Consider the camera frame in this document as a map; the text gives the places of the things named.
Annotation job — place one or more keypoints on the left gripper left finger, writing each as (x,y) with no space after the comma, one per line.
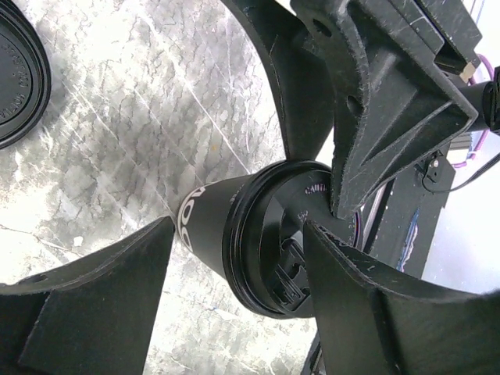
(94,315)

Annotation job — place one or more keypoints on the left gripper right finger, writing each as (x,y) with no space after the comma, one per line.
(440,330)

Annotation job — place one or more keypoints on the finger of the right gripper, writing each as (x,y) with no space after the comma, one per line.
(302,91)

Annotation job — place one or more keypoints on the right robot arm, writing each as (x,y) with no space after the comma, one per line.
(484,105)

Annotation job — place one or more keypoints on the black white paper cup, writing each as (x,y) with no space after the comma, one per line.
(202,217)

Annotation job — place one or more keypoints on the black plastic cup lid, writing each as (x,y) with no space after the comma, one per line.
(262,248)

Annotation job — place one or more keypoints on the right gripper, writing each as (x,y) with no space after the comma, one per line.
(390,64)

